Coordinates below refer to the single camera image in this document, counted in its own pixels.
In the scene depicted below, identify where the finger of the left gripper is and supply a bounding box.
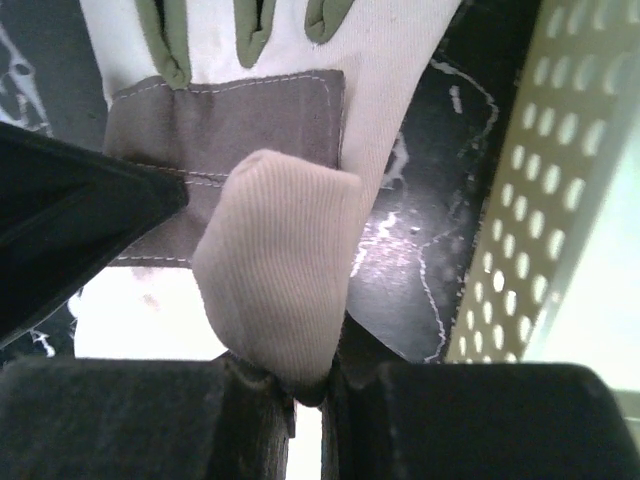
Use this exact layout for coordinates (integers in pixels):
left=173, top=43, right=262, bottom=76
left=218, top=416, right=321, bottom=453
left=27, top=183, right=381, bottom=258
left=1, top=354, right=295, bottom=479

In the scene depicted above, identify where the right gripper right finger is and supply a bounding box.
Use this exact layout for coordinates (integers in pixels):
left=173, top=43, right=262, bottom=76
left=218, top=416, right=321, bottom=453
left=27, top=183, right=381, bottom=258
left=321, top=349, right=639, bottom=479

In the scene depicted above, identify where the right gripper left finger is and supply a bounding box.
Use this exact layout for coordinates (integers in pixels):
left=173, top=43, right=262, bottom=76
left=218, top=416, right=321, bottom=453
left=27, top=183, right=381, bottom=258
left=1, top=124, right=188, bottom=345

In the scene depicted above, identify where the pale green plastic storage basket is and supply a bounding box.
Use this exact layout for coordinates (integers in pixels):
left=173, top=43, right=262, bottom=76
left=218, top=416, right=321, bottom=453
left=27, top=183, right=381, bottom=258
left=442, top=0, right=640, bottom=365

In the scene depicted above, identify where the white grey work glove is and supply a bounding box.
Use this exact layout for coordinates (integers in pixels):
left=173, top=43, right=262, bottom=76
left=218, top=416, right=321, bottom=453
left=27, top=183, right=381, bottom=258
left=74, top=1, right=458, bottom=405

